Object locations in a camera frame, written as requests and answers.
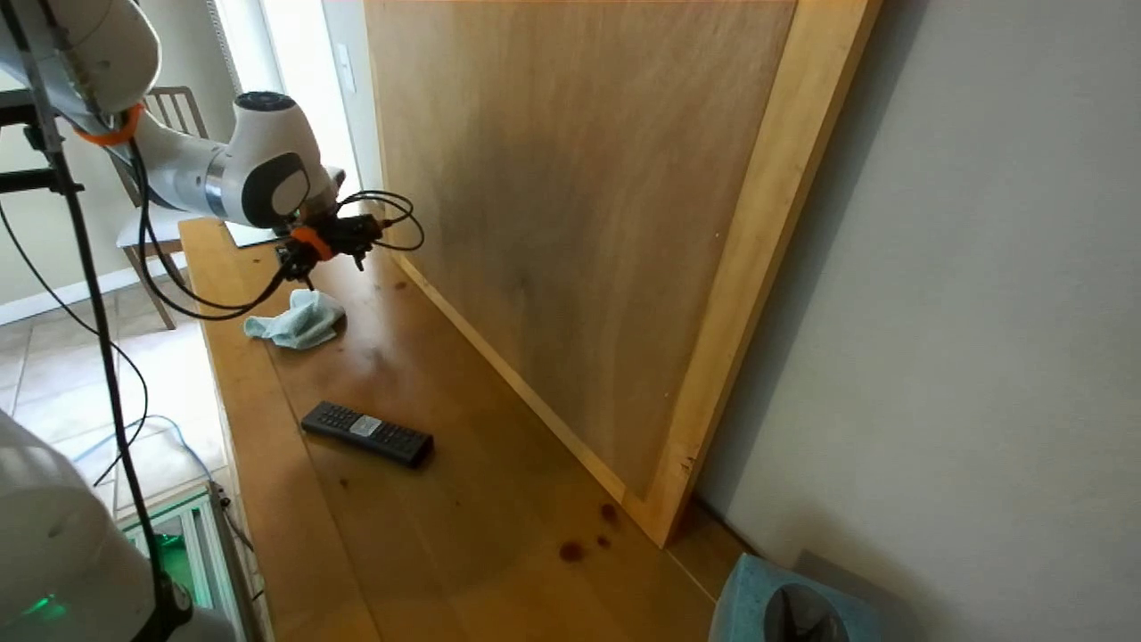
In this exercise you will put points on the wooden chair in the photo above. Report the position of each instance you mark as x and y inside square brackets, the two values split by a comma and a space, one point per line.
[152, 241]

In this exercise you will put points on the light blue towel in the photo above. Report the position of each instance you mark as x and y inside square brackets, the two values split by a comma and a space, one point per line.
[309, 323]

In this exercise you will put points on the light blue tissue box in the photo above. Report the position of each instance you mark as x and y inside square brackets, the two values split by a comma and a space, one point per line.
[770, 604]

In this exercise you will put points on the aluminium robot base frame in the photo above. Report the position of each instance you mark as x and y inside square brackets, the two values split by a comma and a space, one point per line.
[199, 559]

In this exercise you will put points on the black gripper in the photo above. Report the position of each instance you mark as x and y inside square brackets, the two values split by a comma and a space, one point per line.
[323, 241]

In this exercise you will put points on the black camera tripod stand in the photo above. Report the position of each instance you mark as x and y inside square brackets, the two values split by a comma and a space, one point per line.
[82, 323]

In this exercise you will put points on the large wooden board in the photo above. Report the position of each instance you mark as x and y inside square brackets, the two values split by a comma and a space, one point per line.
[608, 195]

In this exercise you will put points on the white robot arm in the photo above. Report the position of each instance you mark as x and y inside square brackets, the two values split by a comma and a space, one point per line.
[105, 59]

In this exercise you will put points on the black remote control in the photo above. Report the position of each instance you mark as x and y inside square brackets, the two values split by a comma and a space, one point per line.
[368, 434]

